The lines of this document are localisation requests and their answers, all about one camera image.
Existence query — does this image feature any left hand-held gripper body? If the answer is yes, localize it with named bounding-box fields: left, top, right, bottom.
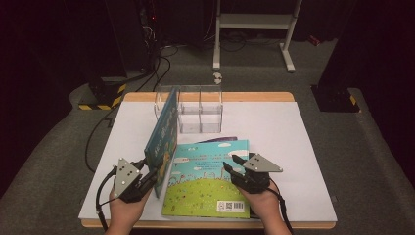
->
left=112, top=158, right=149, bottom=204

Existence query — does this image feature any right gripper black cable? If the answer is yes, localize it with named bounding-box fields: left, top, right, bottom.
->
left=268, top=177, right=295, bottom=234

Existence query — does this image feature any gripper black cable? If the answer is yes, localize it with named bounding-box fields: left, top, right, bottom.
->
left=95, top=165, right=118, bottom=231
left=268, top=177, right=295, bottom=234

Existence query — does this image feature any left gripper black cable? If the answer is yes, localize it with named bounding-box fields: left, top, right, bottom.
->
left=95, top=165, right=118, bottom=231

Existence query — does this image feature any dark curtain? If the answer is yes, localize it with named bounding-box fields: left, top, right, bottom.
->
left=0, top=0, right=126, bottom=197
left=317, top=0, right=415, bottom=192

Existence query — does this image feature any light blue green picture book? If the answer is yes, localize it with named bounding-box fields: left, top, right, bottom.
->
left=161, top=139, right=252, bottom=219

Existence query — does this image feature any white table mat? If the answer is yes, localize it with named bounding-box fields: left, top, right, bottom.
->
left=77, top=101, right=338, bottom=223

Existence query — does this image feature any dark blue picture book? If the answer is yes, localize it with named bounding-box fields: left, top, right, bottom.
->
left=144, top=87, right=179, bottom=199

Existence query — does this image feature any clear acrylic book rack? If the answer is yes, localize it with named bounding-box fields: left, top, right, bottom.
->
left=154, top=84, right=224, bottom=135

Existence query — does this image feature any black yellow striped stand base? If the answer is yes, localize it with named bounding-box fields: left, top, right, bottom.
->
left=310, top=85, right=362, bottom=114
left=77, top=76, right=128, bottom=112

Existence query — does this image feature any purple paperback book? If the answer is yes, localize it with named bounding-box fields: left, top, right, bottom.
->
left=195, top=136, right=239, bottom=145

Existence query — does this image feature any thin black floor cable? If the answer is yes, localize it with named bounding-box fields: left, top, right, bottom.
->
left=84, top=109, right=115, bottom=174

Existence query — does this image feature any white metal stand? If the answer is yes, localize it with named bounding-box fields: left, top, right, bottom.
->
left=212, top=0, right=303, bottom=73

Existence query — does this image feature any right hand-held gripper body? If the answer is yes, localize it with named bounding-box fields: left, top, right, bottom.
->
left=230, top=154, right=284, bottom=195

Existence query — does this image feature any person's right hand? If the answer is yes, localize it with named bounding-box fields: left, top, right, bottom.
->
left=238, top=182, right=282, bottom=229

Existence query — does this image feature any person's left hand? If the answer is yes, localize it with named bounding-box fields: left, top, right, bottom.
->
left=108, top=187, right=153, bottom=233

